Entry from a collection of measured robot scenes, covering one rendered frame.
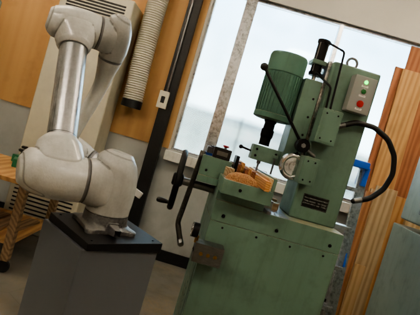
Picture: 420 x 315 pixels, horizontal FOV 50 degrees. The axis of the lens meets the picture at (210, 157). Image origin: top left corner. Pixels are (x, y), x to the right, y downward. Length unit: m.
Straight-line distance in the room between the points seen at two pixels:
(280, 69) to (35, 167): 1.13
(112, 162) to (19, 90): 2.37
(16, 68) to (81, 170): 2.41
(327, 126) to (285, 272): 0.65
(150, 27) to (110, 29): 1.60
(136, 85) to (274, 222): 1.79
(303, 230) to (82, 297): 0.95
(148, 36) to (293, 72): 1.59
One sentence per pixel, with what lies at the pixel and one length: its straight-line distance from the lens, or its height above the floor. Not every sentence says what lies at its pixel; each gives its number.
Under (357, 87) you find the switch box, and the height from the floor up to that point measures 1.42.
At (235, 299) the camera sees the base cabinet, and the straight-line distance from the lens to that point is 2.03.
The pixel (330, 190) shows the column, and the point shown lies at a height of 0.96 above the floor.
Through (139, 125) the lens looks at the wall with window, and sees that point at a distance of 3.54.
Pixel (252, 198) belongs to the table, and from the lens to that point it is 1.84.
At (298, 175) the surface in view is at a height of 0.99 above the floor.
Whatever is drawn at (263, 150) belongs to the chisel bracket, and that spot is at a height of 1.05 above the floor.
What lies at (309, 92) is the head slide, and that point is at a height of 1.36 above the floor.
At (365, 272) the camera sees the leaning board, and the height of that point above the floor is 0.44.
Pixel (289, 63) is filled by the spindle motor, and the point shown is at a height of 1.45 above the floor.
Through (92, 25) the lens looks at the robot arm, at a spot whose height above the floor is 1.32.
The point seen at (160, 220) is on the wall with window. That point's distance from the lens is 3.57.
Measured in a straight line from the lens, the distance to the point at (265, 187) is 1.78.
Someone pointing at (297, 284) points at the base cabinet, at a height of 0.54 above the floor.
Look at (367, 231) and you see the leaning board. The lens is 3.38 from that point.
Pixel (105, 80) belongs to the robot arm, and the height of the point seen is 1.15.
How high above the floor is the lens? 1.05
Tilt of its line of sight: 3 degrees down
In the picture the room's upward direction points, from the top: 16 degrees clockwise
